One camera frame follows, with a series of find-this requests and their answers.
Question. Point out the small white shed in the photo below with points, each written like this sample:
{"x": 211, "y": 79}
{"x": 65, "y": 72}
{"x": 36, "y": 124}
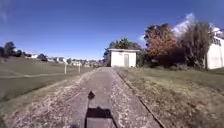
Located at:
{"x": 122, "y": 58}

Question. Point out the dark green tree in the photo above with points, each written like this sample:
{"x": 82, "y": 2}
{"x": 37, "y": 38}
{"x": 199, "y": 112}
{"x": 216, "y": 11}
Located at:
{"x": 121, "y": 44}

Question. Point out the grey paved path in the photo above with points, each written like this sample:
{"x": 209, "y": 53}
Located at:
{"x": 100, "y": 93}

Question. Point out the row of distant houses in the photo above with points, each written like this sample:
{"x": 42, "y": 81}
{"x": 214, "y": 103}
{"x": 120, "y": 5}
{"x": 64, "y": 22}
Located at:
{"x": 66, "y": 61}

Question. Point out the reddish brown tree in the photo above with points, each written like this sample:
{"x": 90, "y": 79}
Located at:
{"x": 160, "y": 43}

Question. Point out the dry grass slope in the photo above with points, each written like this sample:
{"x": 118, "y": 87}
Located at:
{"x": 180, "y": 93}

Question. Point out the grass field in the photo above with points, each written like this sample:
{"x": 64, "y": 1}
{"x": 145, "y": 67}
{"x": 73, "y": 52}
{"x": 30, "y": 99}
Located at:
{"x": 33, "y": 80}

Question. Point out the brown leafy tree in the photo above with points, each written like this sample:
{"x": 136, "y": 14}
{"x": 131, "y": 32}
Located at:
{"x": 196, "y": 43}

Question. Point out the cluster of dark trees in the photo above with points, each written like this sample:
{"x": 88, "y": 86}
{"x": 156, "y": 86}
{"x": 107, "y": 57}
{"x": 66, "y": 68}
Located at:
{"x": 10, "y": 50}

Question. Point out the large white building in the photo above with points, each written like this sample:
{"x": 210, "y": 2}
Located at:
{"x": 216, "y": 53}

